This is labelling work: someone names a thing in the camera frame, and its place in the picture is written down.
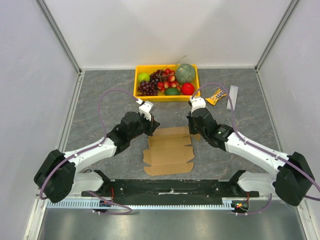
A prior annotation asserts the green netted melon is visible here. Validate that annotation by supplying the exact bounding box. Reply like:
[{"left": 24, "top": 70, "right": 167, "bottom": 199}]
[{"left": 175, "top": 63, "right": 196, "bottom": 84}]

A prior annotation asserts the brown cardboard box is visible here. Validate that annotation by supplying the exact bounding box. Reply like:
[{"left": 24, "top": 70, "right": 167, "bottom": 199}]
[{"left": 143, "top": 126, "right": 201, "bottom": 176}]

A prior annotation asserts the green apple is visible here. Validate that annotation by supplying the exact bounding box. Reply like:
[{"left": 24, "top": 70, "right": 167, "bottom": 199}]
[{"left": 137, "top": 72, "right": 150, "bottom": 83}]

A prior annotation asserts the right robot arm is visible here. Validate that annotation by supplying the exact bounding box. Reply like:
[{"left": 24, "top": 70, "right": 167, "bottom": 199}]
[{"left": 187, "top": 107, "right": 315, "bottom": 206}]

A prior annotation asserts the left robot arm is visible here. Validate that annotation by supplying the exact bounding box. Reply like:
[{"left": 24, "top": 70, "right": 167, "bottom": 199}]
[{"left": 33, "top": 111, "right": 160, "bottom": 203}]

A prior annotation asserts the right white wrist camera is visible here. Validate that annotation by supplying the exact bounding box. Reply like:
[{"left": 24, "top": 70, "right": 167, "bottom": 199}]
[{"left": 189, "top": 96, "right": 206, "bottom": 112}]

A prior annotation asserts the purple grape bunch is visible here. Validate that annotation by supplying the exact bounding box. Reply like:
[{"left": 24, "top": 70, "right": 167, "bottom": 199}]
[{"left": 136, "top": 71, "right": 161, "bottom": 97}]

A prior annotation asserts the slotted cable duct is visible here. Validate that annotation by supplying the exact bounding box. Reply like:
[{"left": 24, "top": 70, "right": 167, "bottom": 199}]
[{"left": 46, "top": 198, "right": 235, "bottom": 211}]

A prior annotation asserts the yellow candy packet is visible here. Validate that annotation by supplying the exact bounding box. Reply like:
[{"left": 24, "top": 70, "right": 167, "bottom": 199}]
[{"left": 205, "top": 88, "right": 227, "bottom": 106}]

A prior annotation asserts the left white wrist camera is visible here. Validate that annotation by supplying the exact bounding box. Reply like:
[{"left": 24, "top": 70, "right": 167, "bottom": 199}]
[{"left": 136, "top": 98, "right": 154, "bottom": 121}]

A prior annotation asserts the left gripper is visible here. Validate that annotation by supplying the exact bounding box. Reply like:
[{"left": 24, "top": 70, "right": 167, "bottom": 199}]
[{"left": 128, "top": 111, "right": 160, "bottom": 140}]

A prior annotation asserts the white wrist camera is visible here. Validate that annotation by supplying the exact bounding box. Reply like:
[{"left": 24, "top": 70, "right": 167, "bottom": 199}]
[
  {"left": 189, "top": 96, "right": 206, "bottom": 112},
  {"left": 136, "top": 98, "right": 154, "bottom": 121}
]

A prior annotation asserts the yellow plastic tray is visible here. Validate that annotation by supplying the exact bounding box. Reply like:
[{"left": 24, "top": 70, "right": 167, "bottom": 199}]
[{"left": 132, "top": 64, "right": 202, "bottom": 103}]

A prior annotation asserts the red strawberry bunch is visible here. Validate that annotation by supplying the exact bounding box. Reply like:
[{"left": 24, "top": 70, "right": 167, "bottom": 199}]
[{"left": 156, "top": 68, "right": 181, "bottom": 95}]

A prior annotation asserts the green avocado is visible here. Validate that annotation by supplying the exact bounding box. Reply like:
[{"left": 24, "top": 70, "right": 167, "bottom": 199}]
[{"left": 164, "top": 87, "right": 181, "bottom": 96}]

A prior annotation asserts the red tomato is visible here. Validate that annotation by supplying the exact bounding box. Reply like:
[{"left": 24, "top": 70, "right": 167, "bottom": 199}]
[{"left": 181, "top": 82, "right": 195, "bottom": 96}]

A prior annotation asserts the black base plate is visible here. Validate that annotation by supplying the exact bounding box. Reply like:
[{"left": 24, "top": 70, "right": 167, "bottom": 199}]
[{"left": 95, "top": 179, "right": 260, "bottom": 199}]

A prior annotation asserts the aluminium front rail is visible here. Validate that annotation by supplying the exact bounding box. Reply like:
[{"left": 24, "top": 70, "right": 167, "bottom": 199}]
[{"left": 36, "top": 178, "right": 308, "bottom": 200}]

